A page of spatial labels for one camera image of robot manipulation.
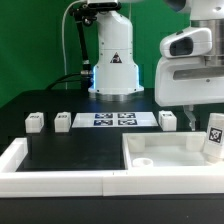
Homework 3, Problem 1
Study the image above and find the white cable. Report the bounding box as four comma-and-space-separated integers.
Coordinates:
61, 0, 88, 90

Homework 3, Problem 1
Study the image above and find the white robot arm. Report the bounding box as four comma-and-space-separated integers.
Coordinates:
87, 0, 224, 124

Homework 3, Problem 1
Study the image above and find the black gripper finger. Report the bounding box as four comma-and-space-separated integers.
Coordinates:
183, 105, 196, 131

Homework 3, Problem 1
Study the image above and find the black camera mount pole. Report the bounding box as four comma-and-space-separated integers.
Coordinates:
69, 3, 97, 91

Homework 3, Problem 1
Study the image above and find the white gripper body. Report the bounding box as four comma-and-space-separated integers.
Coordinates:
155, 27, 224, 106

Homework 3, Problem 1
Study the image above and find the white fiducial marker sheet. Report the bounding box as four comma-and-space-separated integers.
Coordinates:
72, 112, 158, 128

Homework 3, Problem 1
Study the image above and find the black cable bundle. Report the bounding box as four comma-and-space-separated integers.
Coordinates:
45, 73, 91, 91

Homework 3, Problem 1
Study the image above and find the white square table top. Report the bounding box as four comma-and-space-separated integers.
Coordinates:
122, 132, 207, 170

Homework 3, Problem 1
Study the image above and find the white U-shaped obstacle fence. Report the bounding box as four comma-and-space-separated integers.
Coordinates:
0, 138, 224, 197

